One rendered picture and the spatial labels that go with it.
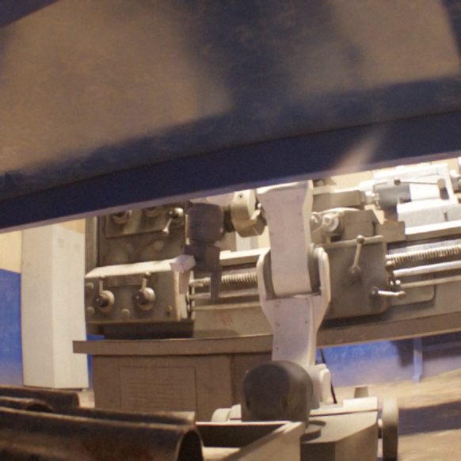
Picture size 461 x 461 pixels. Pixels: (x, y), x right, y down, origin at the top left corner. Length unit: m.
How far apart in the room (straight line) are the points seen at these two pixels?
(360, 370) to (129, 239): 3.41
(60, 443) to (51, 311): 5.35
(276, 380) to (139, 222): 1.64
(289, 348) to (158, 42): 1.06
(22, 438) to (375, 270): 1.75
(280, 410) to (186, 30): 0.83
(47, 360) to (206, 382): 3.64
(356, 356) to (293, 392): 4.39
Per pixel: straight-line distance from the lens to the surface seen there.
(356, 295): 2.10
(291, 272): 1.52
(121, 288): 2.50
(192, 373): 2.41
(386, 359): 5.49
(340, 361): 5.56
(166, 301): 2.37
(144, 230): 2.62
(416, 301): 2.24
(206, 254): 1.30
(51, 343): 5.82
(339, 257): 2.13
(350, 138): 0.76
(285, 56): 0.59
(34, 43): 0.56
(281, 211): 1.53
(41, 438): 0.51
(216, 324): 2.45
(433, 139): 0.75
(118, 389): 2.62
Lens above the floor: 0.36
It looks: 15 degrees up
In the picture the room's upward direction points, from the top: 2 degrees counter-clockwise
